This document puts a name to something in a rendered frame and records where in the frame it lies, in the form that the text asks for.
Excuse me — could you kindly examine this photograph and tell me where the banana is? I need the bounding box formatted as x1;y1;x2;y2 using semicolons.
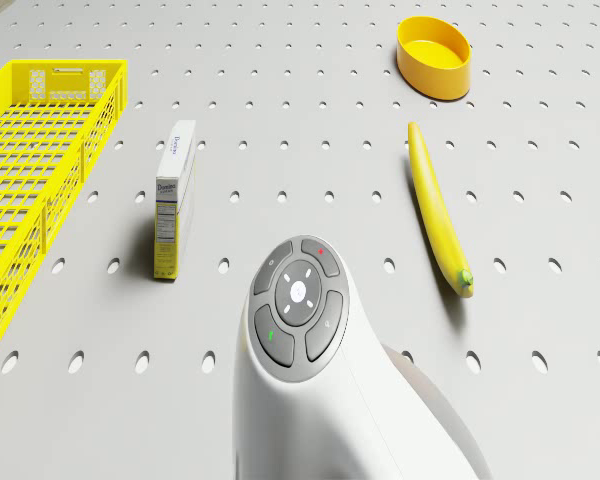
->
406;120;476;300

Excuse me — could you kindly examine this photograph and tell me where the yellow bowl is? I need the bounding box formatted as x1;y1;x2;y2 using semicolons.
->
396;15;473;103

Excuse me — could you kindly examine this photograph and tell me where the white and yellow box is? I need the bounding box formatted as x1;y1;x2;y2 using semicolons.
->
152;119;198;281

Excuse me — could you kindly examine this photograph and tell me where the yellow basket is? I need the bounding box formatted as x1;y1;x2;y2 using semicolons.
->
0;58;129;374

